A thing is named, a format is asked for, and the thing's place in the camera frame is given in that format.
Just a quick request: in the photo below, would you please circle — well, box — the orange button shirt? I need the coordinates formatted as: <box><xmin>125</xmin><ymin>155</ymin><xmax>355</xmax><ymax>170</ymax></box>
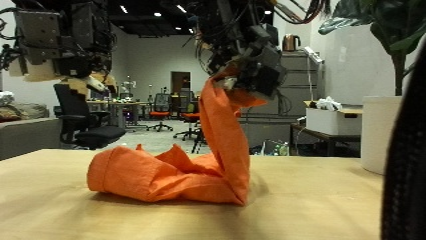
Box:
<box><xmin>86</xmin><ymin>66</ymin><xmax>268</xmax><ymax>206</ymax></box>

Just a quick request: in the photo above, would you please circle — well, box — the copper kettle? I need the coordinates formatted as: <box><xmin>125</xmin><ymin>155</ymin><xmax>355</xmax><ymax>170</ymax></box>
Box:
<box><xmin>280</xmin><ymin>33</ymin><xmax>302</xmax><ymax>53</ymax></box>

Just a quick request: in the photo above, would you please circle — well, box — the white power strip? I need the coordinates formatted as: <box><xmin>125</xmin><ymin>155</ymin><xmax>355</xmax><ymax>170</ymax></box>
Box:
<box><xmin>302</xmin><ymin>46</ymin><xmax>324</xmax><ymax>64</ymax></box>

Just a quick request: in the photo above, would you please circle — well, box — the tall grey cabinet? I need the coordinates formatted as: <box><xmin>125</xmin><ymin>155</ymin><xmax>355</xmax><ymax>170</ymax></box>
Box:
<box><xmin>264</xmin><ymin>49</ymin><xmax>322</xmax><ymax>119</ymax></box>

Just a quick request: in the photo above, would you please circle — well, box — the brown door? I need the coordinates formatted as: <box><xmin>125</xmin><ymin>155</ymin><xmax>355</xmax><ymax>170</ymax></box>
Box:
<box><xmin>170</xmin><ymin>70</ymin><xmax>191</xmax><ymax>96</ymax></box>

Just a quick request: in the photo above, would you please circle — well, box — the black office chair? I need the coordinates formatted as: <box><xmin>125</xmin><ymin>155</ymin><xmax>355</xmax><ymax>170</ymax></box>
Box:
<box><xmin>51</xmin><ymin>83</ymin><xmax>127</xmax><ymax>150</ymax></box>

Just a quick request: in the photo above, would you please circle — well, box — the brown cushion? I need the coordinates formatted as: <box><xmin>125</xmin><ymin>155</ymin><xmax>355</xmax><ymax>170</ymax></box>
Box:
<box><xmin>0</xmin><ymin>102</ymin><xmax>50</xmax><ymax>123</ymax></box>

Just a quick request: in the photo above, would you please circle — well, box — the long office desk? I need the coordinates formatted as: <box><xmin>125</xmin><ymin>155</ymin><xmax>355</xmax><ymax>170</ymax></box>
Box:
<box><xmin>85</xmin><ymin>98</ymin><xmax>150</xmax><ymax>129</ymax></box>

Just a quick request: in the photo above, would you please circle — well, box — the orange seat office chair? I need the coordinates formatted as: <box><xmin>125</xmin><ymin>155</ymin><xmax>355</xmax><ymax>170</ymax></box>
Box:
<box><xmin>145</xmin><ymin>93</ymin><xmax>173</xmax><ymax>133</ymax></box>
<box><xmin>173</xmin><ymin>99</ymin><xmax>203</xmax><ymax>141</ymax></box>

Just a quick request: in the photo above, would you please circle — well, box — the white crumpled bag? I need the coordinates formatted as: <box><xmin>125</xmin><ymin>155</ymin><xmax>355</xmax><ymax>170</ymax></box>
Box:
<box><xmin>314</xmin><ymin>96</ymin><xmax>343</xmax><ymax>112</ymax></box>

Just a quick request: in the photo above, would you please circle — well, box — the low grey cabinet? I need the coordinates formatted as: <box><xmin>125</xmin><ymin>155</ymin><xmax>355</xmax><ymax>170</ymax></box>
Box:
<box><xmin>241</xmin><ymin>114</ymin><xmax>307</xmax><ymax>155</ymax></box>

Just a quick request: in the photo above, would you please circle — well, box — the white storage box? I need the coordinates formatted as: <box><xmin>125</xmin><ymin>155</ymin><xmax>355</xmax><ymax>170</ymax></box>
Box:
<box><xmin>304</xmin><ymin>107</ymin><xmax>363</xmax><ymax>136</ymax></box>

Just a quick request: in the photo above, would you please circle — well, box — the grey sofa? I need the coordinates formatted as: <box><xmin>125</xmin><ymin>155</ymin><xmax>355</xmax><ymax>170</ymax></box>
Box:
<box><xmin>0</xmin><ymin>117</ymin><xmax>62</xmax><ymax>161</ymax></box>

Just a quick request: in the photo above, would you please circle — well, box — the dark side table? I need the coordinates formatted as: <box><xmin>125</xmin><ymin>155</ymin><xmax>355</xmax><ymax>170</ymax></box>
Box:
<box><xmin>288</xmin><ymin>122</ymin><xmax>362</xmax><ymax>158</ymax></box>

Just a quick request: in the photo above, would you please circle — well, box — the green leafy plant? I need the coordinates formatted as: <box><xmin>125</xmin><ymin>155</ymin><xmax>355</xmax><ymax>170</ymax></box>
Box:
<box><xmin>318</xmin><ymin>0</ymin><xmax>426</xmax><ymax>98</ymax></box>

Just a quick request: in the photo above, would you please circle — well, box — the white cylindrical planter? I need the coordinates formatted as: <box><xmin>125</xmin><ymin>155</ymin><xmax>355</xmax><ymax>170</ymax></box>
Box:
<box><xmin>359</xmin><ymin>95</ymin><xmax>404</xmax><ymax>176</ymax></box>

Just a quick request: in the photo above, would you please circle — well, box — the orange and black cable bundle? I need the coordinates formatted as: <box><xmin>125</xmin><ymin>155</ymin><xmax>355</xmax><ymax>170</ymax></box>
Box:
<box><xmin>271</xmin><ymin>0</ymin><xmax>332</xmax><ymax>25</ymax></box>

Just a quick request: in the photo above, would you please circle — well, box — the black mesh cable sleeve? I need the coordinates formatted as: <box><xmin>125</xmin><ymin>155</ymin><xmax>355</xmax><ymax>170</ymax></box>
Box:
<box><xmin>379</xmin><ymin>43</ymin><xmax>426</xmax><ymax>240</ymax></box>

